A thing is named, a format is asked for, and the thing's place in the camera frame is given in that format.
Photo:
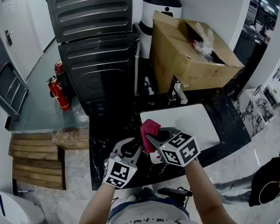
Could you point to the white pipe fitting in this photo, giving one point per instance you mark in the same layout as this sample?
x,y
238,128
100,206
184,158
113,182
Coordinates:
x,y
149,86

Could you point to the grey folded step ladder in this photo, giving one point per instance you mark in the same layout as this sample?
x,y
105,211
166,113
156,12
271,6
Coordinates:
x,y
4,85

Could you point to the blue pen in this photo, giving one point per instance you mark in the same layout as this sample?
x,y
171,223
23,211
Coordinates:
x,y
25,191

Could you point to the white round water heater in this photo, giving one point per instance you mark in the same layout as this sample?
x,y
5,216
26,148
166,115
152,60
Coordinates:
x,y
161,8

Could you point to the white marble pattern cabinet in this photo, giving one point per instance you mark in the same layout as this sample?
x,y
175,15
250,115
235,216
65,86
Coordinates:
x,y
254,113

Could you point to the brown wooden steps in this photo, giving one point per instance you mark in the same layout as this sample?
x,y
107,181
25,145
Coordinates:
x,y
35,164

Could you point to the person's blue jeans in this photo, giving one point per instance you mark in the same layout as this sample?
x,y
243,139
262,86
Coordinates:
x,y
147,195

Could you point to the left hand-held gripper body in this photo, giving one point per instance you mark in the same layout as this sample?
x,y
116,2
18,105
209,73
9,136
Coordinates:
x,y
119,171

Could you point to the person's white shirt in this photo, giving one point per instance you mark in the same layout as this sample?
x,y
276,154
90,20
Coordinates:
x,y
149,214

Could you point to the clear plastic wrap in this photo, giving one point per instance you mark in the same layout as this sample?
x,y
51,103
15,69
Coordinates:
x,y
204,44

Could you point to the small red fire extinguisher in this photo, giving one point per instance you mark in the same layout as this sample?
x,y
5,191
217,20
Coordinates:
x,y
58,67

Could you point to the tall red fire extinguisher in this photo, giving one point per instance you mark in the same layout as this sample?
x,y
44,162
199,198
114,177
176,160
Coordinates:
x,y
59,93

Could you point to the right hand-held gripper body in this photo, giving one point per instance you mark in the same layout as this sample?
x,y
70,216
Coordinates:
x,y
179,150

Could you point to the person's left forearm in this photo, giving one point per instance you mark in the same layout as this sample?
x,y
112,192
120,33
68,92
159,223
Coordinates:
x,y
95,206

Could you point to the chrome faucet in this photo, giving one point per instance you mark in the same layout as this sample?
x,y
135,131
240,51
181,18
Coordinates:
x,y
179,93

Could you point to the white door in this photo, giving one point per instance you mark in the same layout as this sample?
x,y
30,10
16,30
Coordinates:
x,y
21,27

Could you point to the person's white shoe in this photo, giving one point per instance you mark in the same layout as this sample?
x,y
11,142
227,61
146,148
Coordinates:
x,y
131,198

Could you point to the white toilet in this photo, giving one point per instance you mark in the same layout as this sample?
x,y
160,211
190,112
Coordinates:
x,y
14,209

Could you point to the person's right forearm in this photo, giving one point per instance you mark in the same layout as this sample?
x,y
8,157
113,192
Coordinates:
x,y
205,195

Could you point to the pink cloth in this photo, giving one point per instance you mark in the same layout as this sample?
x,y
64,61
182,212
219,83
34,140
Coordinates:
x,y
149,128

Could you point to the white table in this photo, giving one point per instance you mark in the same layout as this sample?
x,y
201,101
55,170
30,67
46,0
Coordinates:
x,y
277,90

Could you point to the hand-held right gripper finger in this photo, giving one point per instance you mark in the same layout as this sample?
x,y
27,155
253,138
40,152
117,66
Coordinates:
x,y
156,145
175,132

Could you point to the brown cardboard box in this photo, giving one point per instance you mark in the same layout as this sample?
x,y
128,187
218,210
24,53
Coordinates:
x,y
175,62

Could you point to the black ribbed appliance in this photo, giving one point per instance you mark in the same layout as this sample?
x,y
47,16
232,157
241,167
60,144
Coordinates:
x,y
100,71
93,13

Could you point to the black floor device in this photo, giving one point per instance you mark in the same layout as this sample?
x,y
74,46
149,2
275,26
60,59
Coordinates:
x,y
172,192

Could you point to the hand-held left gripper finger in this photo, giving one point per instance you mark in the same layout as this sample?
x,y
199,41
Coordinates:
x,y
135,158
117,149

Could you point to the white drain pipe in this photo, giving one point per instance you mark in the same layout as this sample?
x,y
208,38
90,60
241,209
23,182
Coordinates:
x,y
137,69

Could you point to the black marble vanity cabinet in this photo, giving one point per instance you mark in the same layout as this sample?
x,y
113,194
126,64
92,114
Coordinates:
x,y
228,125

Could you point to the white sink basin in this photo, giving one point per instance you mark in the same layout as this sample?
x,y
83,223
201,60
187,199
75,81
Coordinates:
x,y
196,118

